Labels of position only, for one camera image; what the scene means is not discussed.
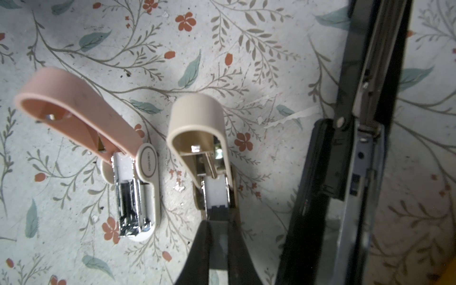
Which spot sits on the beige small stapler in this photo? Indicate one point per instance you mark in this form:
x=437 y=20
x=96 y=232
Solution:
x=197 y=138

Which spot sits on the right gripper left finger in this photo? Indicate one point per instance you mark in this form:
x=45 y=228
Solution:
x=196 y=268

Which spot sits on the pink small stapler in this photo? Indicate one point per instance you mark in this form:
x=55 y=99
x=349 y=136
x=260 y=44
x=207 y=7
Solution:
x=67 y=104

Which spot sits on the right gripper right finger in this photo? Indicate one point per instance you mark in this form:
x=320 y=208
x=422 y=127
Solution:
x=241 y=270

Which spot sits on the black stapler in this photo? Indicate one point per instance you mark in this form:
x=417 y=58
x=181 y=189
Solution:
x=333 y=217

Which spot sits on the yellow plastic tray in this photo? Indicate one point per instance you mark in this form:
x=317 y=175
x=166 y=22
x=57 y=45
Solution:
x=448 y=277

